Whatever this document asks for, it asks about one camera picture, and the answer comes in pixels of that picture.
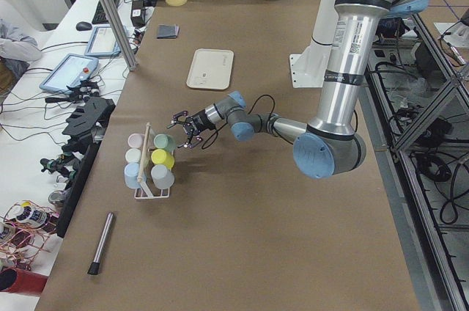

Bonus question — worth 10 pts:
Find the black computer mouse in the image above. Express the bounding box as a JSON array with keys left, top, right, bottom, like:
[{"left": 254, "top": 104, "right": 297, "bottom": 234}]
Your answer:
[{"left": 75, "top": 21, "right": 92, "bottom": 32}]

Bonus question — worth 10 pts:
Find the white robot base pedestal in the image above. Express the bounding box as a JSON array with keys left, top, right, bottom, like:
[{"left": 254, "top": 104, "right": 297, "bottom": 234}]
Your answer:
[{"left": 289, "top": 0, "right": 338, "bottom": 88}]

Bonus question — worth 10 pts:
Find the green cup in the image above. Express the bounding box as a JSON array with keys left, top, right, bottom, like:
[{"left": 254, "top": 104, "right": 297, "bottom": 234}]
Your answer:
[{"left": 153, "top": 133, "right": 176, "bottom": 153}]

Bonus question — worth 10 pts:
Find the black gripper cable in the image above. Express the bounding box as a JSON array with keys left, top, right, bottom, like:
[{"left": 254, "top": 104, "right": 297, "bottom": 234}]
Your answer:
[{"left": 199, "top": 94, "right": 279, "bottom": 150}]

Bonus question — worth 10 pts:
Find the metal cylinder brush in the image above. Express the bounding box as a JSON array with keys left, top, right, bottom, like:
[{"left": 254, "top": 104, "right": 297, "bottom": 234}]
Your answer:
[{"left": 87, "top": 212, "right": 115, "bottom": 275}]

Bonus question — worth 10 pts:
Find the blue teach pendant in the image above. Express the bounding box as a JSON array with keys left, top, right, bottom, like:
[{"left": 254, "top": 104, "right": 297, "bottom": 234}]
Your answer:
[
  {"left": 84, "top": 25, "right": 121, "bottom": 59},
  {"left": 39, "top": 54, "right": 99, "bottom": 93}
]

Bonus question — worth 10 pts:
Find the black keyboard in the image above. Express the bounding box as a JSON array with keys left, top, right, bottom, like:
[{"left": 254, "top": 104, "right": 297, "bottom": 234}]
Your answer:
[{"left": 92, "top": 0, "right": 122, "bottom": 26}]

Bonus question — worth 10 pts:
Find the folded grey cloth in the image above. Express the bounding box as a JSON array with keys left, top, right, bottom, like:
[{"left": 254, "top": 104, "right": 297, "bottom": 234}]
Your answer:
[{"left": 156, "top": 24, "right": 180, "bottom": 39}]

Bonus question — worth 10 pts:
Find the grey-blue cup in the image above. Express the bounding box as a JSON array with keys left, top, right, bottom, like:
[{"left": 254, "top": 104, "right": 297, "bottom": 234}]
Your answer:
[{"left": 151, "top": 164, "right": 175, "bottom": 190}]

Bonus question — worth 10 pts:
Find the seated person grey jacket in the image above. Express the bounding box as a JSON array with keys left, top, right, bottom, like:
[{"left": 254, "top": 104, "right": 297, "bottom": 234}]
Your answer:
[{"left": 0, "top": 0, "right": 43, "bottom": 103}]

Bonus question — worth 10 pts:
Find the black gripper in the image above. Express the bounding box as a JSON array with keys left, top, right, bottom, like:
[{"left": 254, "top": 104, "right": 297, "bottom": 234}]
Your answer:
[{"left": 166, "top": 110, "right": 210, "bottom": 149}]

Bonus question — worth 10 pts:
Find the aluminium frame post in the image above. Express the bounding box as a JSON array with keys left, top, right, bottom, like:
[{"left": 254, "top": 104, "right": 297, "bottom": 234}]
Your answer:
[{"left": 99, "top": 0, "right": 137, "bottom": 71}]

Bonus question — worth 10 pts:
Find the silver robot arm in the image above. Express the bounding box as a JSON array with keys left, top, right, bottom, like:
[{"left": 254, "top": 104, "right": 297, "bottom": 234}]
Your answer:
[{"left": 170, "top": 0, "right": 429, "bottom": 179}]

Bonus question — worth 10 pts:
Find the pink cup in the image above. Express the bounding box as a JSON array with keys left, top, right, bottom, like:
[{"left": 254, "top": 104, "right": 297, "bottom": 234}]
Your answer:
[{"left": 128, "top": 133, "right": 144, "bottom": 148}]

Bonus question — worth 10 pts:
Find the yellow cup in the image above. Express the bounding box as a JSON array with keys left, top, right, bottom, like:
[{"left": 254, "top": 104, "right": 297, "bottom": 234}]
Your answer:
[{"left": 150, "top": 148, "right": 175, "bottom": 169}]

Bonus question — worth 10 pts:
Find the cream rabbit tray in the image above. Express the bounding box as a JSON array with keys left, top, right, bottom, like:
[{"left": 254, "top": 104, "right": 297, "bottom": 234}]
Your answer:
[{"left": 186, "top": 48, "right": 235, "bottom": 90}]

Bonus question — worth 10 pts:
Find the white wire cup rack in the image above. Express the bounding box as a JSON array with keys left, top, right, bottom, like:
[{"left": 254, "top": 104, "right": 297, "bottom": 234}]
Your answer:
[{"left": 133, "top": 122, "right": 171, "bottom": 200}]

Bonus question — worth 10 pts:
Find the pale mint cup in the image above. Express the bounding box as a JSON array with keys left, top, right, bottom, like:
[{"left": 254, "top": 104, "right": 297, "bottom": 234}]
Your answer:
[{"left": 125, "top": 147, "right": 141, "bottom": 164}]

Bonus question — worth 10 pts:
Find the light blue cup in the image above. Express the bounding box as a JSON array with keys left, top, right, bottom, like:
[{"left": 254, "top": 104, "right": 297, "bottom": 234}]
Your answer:
[{"left": 124, "top": 162, "right": 141, "bottom": 189}]

